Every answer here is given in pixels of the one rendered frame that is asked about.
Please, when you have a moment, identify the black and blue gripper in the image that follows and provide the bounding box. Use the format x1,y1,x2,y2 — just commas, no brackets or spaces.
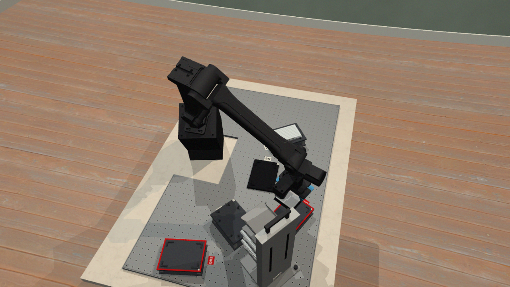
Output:
276,172,314,202

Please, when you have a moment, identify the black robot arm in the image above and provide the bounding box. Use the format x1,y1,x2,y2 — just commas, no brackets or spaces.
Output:
167,56,327,199

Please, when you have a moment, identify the white well plate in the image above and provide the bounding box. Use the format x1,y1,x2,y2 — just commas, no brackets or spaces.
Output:
241,239,256,259
274,124,302,141
240,230,256,251

